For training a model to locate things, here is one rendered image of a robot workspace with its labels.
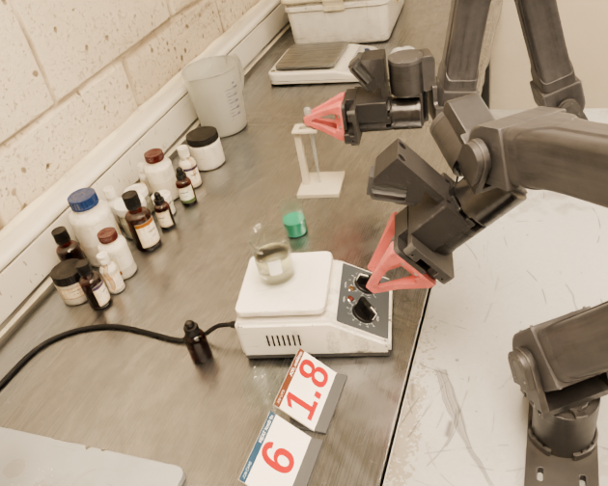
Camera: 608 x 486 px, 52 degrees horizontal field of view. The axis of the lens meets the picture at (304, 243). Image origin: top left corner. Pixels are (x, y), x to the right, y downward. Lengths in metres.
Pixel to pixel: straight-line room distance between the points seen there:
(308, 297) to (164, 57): 0.86
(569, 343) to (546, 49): 0.59
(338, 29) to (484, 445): 1.34
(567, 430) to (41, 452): 0.61
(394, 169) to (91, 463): 0.50
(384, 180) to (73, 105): 0.76
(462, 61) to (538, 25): 0.12
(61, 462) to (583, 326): 0.61
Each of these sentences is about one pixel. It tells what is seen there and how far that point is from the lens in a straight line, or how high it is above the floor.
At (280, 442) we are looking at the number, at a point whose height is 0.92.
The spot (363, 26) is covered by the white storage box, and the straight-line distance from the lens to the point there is 1.82.
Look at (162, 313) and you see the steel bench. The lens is 0.99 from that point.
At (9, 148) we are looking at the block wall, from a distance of 1.14.
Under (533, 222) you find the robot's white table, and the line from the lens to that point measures 1.05.
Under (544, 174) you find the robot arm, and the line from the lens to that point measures 0.54.
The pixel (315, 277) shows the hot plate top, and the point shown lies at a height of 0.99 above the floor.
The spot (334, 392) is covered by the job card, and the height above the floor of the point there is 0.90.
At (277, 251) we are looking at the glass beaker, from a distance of 0.79.
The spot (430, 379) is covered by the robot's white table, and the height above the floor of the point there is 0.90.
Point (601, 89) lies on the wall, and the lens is 2.26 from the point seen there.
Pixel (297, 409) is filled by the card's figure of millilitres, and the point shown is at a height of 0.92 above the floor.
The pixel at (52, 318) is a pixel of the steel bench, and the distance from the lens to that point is 1.08.
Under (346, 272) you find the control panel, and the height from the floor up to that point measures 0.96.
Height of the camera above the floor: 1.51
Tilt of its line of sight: 36 degrees down
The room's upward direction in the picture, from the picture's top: 12 degrees counter-clockwise
